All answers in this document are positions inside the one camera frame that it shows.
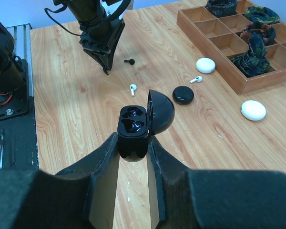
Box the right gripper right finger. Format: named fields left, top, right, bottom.
left=147, top=137, right=286, bottom=229

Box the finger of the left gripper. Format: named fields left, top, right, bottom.
left=83, top=46, right=107, bottom=69
left=101, top=20, right=125, bottom=74

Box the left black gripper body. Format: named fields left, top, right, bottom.
left=53, top=0, right=131, bottom=49

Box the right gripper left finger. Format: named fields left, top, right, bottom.
left=0, top=133, right=119, bottom=229

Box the black earbud charging case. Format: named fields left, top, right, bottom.
left=117, top=90, right=175, bottom=162

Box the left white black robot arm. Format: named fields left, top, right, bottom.
left=0, top=0, right=131, bottom=94

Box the white round case right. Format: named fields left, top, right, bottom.
left=196, top=57, right=215, bottom=74

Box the white round case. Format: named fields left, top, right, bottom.
left=240, top=100, right=266, bottom=121
left=196, top=57, right=215, bottom=74

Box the white round case left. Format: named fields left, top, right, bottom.
left=240, top=100, right=266, bottom=121

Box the white earbud lower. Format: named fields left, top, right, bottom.
left=130, top=84, right=137, bottom=97

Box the white earbud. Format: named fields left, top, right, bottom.
left=130, top=84, right=137, bottom=97
left=190, top=76, right=203, bottom=83

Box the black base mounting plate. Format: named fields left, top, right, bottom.
left=0, top=60, right=39, bottom=169

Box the white earbud left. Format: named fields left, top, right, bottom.
left=190, top=76, right=203, bottom=83

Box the wooden compartment tray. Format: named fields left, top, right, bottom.
left=177, top=0, right=286, bottom=94

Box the dark rolled fabric far left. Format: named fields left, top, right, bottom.
left=205, top=0, right=238, bottom=18

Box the dark rolled fabric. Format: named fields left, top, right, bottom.
left=231, top=32, right=270, bottom=78
left=244, top=6, right=280, bottom=25
left=205, top=0, right=238, bottom=18
left=239, top=22, right=276, bottom=46

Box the dark rolled fabric bottom right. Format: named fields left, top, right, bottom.
left=231, top=32, right=270, bottom=78

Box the dark rolled fabric top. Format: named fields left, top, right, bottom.
left=244, top=6, right=280, bottom=25

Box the dark rolled fabric middle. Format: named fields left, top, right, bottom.
left=239, top=22, right=276, bottom=46

